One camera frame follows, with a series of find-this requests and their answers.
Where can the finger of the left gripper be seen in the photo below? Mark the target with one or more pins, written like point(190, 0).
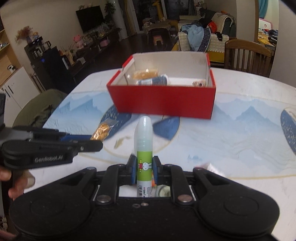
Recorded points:
point(68, 138)
point(86, 145)

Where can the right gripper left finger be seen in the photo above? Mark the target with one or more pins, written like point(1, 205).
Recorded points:
point(115, 176)

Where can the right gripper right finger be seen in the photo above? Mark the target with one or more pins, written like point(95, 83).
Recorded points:
point(176, 178)

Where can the golden snack packet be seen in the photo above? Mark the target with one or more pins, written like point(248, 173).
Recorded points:
point(103, 130)

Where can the green white glue stick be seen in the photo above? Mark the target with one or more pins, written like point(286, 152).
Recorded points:
point(143, 137)

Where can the yellow hotdog squeeze toy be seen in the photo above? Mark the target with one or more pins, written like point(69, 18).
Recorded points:
point(145, 74)

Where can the white blue tissue pack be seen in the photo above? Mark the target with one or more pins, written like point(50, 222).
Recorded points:
point(161, 80)

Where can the left human hand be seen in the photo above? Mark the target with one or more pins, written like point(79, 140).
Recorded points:
point(20, 181)

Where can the dark wooden tv cabinet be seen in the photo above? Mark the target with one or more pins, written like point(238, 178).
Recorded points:
point(56, 68)

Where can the red cardboard shoe box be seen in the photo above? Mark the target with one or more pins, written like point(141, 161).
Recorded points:
point(178, 98)

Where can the pink stuffed toy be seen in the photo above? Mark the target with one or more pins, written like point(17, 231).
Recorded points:
point(79, 41)

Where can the small doll figure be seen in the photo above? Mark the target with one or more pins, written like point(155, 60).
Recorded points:
point(200, 83)

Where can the black flat television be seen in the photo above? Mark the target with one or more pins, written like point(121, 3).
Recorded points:
point(90, 18)

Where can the small pink stool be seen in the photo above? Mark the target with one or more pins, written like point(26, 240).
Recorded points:
point(157, 39)

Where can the wooden dining chair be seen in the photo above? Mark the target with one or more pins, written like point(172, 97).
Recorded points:
point(246, 56)

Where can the sofa with clothes pile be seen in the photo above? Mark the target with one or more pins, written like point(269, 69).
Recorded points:
point(208, 31)

